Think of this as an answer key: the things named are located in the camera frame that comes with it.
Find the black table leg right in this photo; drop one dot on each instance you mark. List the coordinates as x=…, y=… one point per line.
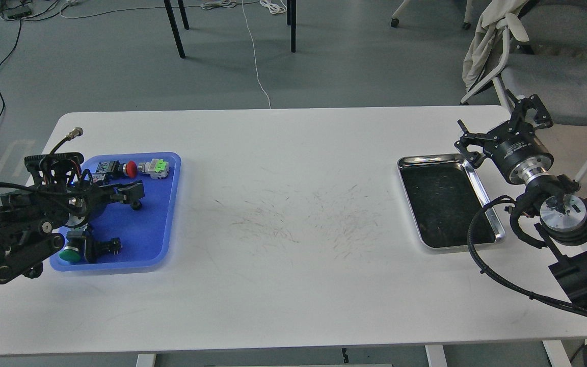
x=292, y=23

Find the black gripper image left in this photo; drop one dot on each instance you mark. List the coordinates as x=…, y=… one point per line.
x=98, y=196

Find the red emergency stop button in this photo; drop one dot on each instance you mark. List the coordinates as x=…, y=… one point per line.
x=130, y=169

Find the blue plastic tray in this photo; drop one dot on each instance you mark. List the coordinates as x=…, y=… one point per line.
x=144, y=234

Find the beige jacket on chair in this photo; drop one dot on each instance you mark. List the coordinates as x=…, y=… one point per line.
x=484, y=39

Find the black table leg left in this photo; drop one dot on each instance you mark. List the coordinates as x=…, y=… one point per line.
x=173, y=24

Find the grey office chair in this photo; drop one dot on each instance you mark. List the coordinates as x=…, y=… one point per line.
x=542, y=51

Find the grey green connector part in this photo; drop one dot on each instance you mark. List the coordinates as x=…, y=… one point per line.
x=155, y=168

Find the black table leg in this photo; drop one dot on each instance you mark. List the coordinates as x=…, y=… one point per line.
x=173, y=24
x=292, y=23

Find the silver metal tray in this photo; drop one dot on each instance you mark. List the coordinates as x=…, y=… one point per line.
x=444, y=193

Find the green push button switch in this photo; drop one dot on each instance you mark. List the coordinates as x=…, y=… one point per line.
x=74, y=248

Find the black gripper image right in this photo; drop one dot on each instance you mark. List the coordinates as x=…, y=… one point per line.
x=513, y=146

